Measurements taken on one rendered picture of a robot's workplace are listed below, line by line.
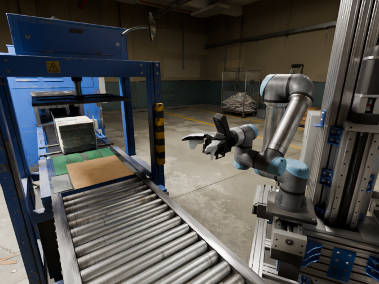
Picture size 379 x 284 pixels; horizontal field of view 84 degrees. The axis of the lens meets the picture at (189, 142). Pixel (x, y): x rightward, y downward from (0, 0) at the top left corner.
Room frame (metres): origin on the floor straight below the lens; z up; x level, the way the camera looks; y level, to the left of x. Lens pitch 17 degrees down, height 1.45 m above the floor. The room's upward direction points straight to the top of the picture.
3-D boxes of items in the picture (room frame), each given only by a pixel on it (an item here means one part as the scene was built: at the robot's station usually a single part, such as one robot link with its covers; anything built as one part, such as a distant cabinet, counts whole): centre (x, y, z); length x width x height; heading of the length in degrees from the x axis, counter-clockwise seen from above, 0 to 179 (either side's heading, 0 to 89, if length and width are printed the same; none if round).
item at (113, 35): (1.52, 0.78, 1.65); 0.60 x 0.45 x 0.20; 125
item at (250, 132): (0.88, -0.24, 1.21); 0.11 x 0.08 x 0.09; 132
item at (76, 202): (1.12, 0.49, 0.77); 0.47 x 0.05 x 0.05; 125
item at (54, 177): (1.52, 0.78, 0.75); 0.70 x 0.65 x 0.10; 35
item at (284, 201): (0.95, -0.52, 0.87); 0.15 x 0.15 x 0.10
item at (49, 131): (2.45, 1.43, 0.75); 1.53 x 0.64 x 0.10; 35
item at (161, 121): (1.48, 0.22, 1.05); 0.05 x 0.05 x 0.45; 35
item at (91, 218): (0.96, 0.38, 0.77); 0.47 x 0.05 x 0.05; 125
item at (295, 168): (0.96, -0.52, 0.98); 0.13 x 0.12 x 0.14; 42
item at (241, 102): (8.36, -1.94, 0.85); 1.21 x 0.83 x 1.71; 35
